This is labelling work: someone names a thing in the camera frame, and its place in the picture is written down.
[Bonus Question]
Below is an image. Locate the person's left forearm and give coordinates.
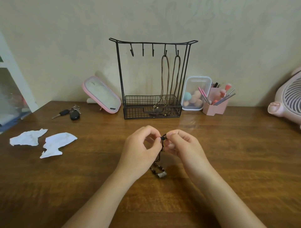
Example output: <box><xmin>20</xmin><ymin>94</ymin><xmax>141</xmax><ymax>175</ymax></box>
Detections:
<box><xmin>62</xmin><ymin>170</ymin><xmax>137</xmax><ymax>228</ymax></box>

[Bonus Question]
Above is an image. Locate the black wire jewelry stand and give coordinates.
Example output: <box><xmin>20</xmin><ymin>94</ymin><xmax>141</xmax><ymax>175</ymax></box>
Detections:
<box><xmin>109</xmin><ymin>38</ymin><xmax>198</xmax><ymax>120</ymax></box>

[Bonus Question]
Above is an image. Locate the pink brush holder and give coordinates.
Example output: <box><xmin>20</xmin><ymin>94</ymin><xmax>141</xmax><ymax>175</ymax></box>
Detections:
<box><xmin>203</xmin><ymin>87</ymin><xmax>229</xmax><ymax>117</ymax></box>

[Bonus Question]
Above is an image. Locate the pink framed table mirror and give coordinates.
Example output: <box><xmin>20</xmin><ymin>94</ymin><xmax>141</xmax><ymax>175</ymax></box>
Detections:
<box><xmin>82</xmin><ymin>75</ymin><xmax>122</xmax><ymax>114</ymax></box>

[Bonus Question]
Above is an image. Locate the clear plastic container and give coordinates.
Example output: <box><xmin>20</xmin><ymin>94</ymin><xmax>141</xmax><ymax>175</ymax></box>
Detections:
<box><xmin>181</xmin><ymin>76</ymin><xmax>212</xmax><ymax>111</ymax></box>

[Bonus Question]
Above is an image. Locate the person's left hand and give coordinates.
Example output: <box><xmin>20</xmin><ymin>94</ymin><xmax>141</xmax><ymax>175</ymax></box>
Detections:
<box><xmin>116</xmin><ymin>125</ymin><xmax>163</xmax><ymax>183</ymax></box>

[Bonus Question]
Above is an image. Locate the pink pig shaped desk fan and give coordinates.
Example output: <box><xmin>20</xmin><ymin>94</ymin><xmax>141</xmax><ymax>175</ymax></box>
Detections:
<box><xmin>267</xmin><ymin>67</ymin><xmax>301</xmax><ymax>130</ymax></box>

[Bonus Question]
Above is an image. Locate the pink pen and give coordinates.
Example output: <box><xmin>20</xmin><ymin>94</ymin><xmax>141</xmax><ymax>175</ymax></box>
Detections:
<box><xmin>202</xmin><ymin>89</ymin><xmax>211</xmax><ymax>105</ymax></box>
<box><xmin>198</xmin><ymin>86</ymin><xmax>209</xmax><ymax>105</ymax></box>

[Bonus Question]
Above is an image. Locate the black cord silver block necklace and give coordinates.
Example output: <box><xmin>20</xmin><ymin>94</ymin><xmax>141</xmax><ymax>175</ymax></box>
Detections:
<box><xmin>150</xmin><ymin>150</ymin><xmax>168</xmax><ymax>179</ymax></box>

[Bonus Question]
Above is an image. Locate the black headed car key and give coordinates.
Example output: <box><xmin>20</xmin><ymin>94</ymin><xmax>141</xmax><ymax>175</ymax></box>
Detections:
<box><xmin>51</xmin><ymin>109</ymin><xmax>70</xmax><ymax>120</ymax></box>

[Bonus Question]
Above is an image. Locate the person's right forearm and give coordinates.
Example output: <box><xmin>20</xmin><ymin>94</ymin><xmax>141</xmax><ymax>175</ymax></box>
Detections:
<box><xmin>194</xmin><ymin>171</ymin><xmax>267</xmax><ymax>228</ymax></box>

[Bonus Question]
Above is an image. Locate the white crumpled paper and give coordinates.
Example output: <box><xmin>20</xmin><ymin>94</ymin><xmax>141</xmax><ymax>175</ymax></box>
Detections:
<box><xmin>40</xmin><ymin>132</ymin><xmax>78</xmax><ymax>159</ymax></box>
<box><xmin>9</xmin><ymin>128</ymin><xmax>48</xmax><ymax>147</ymax></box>

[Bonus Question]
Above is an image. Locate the brown cord leaf pendant necklace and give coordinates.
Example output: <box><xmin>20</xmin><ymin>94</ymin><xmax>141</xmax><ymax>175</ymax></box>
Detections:
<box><xmin>163</xmin><ymin>49</ymin><xmax>182</xmax><ymax>117</ymax></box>

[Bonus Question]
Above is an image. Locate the grey purple pencil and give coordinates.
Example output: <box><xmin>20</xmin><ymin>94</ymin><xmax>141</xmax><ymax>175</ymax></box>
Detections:
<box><xmin>213</xmin><ymin>93</ymin><xmax>236</xmax><ymax>106</ymax></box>

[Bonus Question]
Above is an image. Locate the person's right hand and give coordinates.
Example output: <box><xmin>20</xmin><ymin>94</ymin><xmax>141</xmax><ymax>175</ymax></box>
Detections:
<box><xmin>163</xmin><ymin>129</ymin><xmax>213</xmax><ymax>186</ymax></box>

